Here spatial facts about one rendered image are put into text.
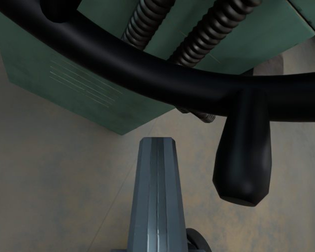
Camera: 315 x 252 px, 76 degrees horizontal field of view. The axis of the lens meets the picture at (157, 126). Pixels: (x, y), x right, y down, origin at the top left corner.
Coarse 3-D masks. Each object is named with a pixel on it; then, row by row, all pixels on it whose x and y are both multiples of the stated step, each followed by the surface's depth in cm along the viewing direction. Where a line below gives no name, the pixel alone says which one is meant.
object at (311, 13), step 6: (294, 0) 23; (300, 0) 23; (306, 0) 23; (312, 0) 22; (294, 6) 24; (300, 6) 23; (306, 6) 23; (312, 6) 23; (300, 12) 24; (306, 12) 24; (312, 12) 23; (306, 18) 24; (312, 18) 24; (312, 24) 25
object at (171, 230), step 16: (160, 144) 10; (160, 160) 9; (176, 160) 9; (160, 176) 8; (176, 176) 8; (160, 192) 7; (176, 192) 7; (160, 208) 7; (176, 208) 7; (160, 224) 6; (176, 224) 6; (160, 240) 6; (176, 240) 6
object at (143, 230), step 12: (144, 144) 10; (156, 144) 10; (144, 156) 9; (156, 156) 9; (144, 168) 8; (156, 168) 8; (144, 180) 8; (156, 180) 8; (144, 192) 7; (156, 192) 7; (132, 204) 7; (144, 204) 7; (156, 204) 7; (132, 216) 7; (144, 216) 7; (156, 216) 7; (132, 228) 6; (144, 228) 6; (156, 228) 6; (132, 240) 6; (144, 240) 6; (156, 240) 6
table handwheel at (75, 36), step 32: (0, 0) 10; (32, 0) 10; (64, 0) 10; (32, 32) 11; (64, 32) 11; (96, 32) 12; (96, 64) 12; (128, 64) 13; (160, 64) 13; (160, 96) 13; (192, 96) 13; (224, 96) 12; (288, 96) 11
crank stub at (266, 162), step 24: (240, 96) 11; (264, 96) 10; (240, 120) 10; (264, 120) 10; (240, 144) 9; (264, 144) 9; (216, 168) 9; (240, 168) 8; (264, 168) 8; (240, 192) 8; (264, 192) 8
